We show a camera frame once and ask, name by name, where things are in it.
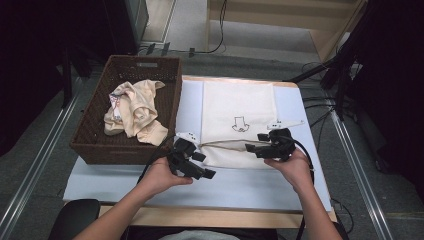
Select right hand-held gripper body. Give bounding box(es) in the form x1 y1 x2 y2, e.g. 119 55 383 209
254 119 305 163

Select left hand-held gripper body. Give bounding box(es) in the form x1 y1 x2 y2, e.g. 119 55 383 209
166 131 205 180

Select white cloth bag with print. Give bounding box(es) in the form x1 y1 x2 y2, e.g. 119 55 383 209
199 80 280 170

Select cream garment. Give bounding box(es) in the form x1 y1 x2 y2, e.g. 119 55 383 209
103 79 170 147

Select brown wicker basket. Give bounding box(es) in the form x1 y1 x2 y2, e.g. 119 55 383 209
68 54 184 166

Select person's left hand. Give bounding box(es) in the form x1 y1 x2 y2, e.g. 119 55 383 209
141 156 194 201

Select person's right hand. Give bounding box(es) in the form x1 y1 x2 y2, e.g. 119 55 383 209
264 148 313 194

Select white table cover sheet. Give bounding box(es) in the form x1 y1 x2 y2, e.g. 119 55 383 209
62 79 333 213

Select wooden table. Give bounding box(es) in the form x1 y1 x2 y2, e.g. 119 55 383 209
63 75 338 230

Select person's grey shirt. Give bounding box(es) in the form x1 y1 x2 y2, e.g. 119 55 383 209
159 229 242 240

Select black metal stand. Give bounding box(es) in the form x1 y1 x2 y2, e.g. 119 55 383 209
282 46 359 122

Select black chair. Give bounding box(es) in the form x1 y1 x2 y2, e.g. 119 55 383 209
47 198 102 240

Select wooden platform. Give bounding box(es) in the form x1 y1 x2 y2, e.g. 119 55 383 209
204 0 369 64

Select dark cabinet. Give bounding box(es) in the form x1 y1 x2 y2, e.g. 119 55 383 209
102 0 150 57

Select left hand-held gripper cable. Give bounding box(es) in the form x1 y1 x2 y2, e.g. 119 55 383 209
136 134 177 185

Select hand-held gripper cable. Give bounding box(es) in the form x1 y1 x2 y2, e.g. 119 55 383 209
289 135 317 240
136 134 177 185

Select right hand-held gripper cable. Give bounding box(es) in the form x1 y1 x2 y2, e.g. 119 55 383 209
289 135 317 240

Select black floor cables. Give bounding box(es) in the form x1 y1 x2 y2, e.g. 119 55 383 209
300 61 338 129

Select metal floor rail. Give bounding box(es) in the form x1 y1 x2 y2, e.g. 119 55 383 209
329 109 396 240
0 94 83 236

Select thin black floor cable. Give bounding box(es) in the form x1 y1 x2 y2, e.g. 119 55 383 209
330 197 355 235

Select black hanging cable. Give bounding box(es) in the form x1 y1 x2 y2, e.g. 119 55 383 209
194 0 229 55

